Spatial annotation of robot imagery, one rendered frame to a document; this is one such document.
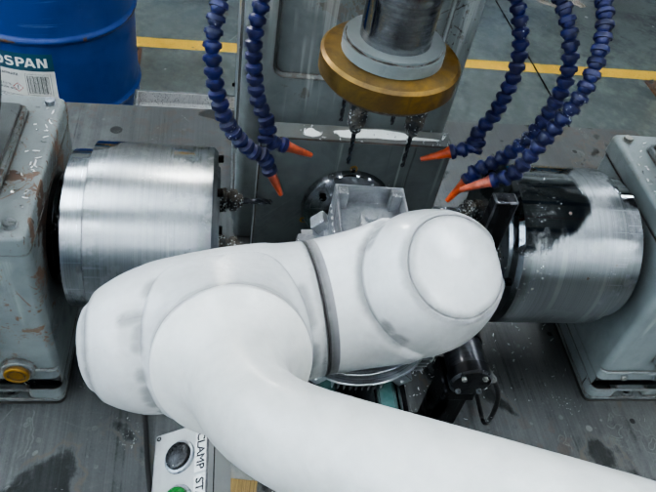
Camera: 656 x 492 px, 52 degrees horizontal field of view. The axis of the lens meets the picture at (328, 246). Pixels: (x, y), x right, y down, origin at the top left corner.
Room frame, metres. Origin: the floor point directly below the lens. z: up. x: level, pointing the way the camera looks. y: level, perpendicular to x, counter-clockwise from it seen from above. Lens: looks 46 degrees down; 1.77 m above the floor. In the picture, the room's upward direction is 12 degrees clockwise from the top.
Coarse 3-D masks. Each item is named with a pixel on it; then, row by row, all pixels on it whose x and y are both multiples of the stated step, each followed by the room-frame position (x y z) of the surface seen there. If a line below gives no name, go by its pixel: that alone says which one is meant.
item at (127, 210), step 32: (96, 160) 0.65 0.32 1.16; (128, 160) 0.67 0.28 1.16; (160, 160) 0.68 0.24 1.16; (192, 160) 0.69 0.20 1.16; (64, 192) 0.60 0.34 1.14; (96, 192) 0.61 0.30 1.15; (128, 192) 0.62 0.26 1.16; (160, 192) 0.63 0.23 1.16; (192, 192) 0.64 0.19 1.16; (224, 192) 0.74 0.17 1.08; (64, 224) 0.57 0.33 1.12; (96, 224) 0.57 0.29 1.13; (128, 224) 0.58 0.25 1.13; (160, 224) 0.59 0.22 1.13; (192, 224) 0.60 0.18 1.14; (64, 256) 0.55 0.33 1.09; (96, 256) 0.55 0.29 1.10; (128, 256) 0.56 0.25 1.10; (160, 256) 0.57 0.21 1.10; (64, 288) 0.53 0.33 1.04; (96, 288) 0.53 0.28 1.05
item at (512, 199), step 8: (496, 192) 0.65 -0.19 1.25; (496, 200) 0.64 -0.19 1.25; (504, 200) 0.64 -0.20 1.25; (512, 200) 0.64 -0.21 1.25; (488, 208) 0.64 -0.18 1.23; (496, 208) 0.63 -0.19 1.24; (504, 208) 0.63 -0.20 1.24; (512, 208) 0.64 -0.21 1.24; (488, 216) 0.64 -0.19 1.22; (496, 216) 0.63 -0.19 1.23; (504, 216) 0.64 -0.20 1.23; (512, 216) 0.64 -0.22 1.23; (488, 224) 0.63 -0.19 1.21; (496, 224) 0.63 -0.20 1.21; (504, 224) 0.64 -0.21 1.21; (496, 232) 0.64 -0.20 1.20; (504, 232) 0.64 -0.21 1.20; (496, 240) 0.64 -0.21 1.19; (496, 248) 0.64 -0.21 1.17
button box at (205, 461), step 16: (176, 432) 0.36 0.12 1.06; (192, 432) 0.35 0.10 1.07; (160, 448) 0.34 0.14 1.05; (192, 448) 0.33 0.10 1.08; (208, 448) 0.33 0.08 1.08; (160, 464) 0.32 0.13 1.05; (192, 464) 0.32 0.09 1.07; (208, 464) 0.32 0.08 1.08; (224, 464) 0.33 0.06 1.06; (160, 480) 0.30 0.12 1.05; (176, 480) 0.30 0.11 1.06; (192, 480) 0.30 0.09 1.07; (208, 480) 0.30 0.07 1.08; (224, 480) 0.32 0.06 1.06
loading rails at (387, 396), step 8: (312, 384) 0.54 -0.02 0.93; (320, 384) 0.55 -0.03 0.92; (328, 384) 0.55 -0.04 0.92; (384, 384) 0.57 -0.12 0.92; (392, 384) 0.57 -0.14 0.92; (360, 392) 0.61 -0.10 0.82; (368, 392) 0.58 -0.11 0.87; (376, 392) 0.55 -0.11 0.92; (384, 392) 0.56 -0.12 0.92; (392, 392) 0.56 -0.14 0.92; (400, 392) 0.55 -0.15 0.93; (368, 400) 0.57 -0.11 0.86; (376, 400) 0.55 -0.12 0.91; (384, 400) 0.54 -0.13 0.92; (392, 400) 0.55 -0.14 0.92; (400, 400) 0.54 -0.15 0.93; (400, 408) 0.53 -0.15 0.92; (408, 408) 0.53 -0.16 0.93
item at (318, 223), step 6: (312, 216) 0.72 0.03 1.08; (318, 216) 0.72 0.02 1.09; (324, 216) 0.72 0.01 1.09; (312, 222) 0.71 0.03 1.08; (318, 222) 0.71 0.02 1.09; (324, 222) 0.71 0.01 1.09; (312, 228) 0.70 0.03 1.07; (318, 228) 0.71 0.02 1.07; (324, 228) 0.71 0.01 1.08; (318, 378) 0.53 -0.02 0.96; (402, 378) 0.56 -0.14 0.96; (408, 378) 0.56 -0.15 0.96; (396, 384) 0.56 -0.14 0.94; (402, 384) 0.56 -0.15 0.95
